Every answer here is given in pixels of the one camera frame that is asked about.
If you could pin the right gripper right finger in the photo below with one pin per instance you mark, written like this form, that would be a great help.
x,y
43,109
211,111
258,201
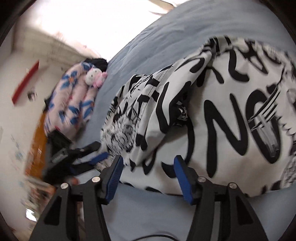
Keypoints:
x,y
238,220

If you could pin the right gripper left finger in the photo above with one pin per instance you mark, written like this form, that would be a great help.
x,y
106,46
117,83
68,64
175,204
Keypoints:
x,y
59,220

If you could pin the black white graffiti print garment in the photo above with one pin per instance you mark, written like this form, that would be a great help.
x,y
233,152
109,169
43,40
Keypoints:
x,y
228,109

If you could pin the floral pink blue quilt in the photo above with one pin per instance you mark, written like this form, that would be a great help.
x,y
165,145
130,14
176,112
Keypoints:
x,y
71,103

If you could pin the blue-grey fleece bed blanket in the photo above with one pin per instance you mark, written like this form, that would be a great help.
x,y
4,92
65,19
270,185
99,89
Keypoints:
x,y
138,212

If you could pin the pink white plush toy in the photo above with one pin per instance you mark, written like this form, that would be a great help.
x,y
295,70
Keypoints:
x,y
95,77

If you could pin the black knitted item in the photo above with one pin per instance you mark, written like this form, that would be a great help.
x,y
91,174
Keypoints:
x,y
98,63

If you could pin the red strip on wall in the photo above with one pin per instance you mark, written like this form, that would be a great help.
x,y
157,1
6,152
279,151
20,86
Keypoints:
x,y
22,85

